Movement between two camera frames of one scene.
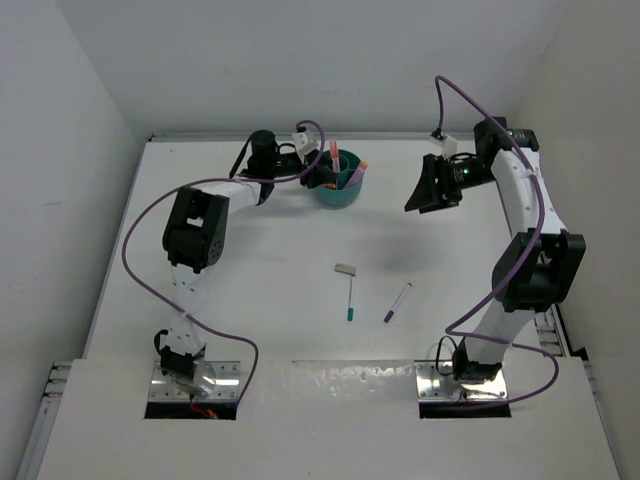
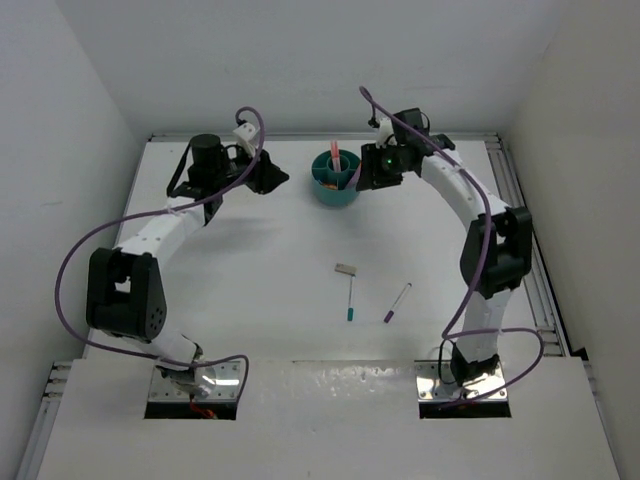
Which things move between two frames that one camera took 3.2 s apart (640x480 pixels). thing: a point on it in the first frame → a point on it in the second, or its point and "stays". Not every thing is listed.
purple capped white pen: [390, 313] stays
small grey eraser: [345, 268] stays
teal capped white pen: [351, 310] stays
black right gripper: [431, 195] → [372, 174]
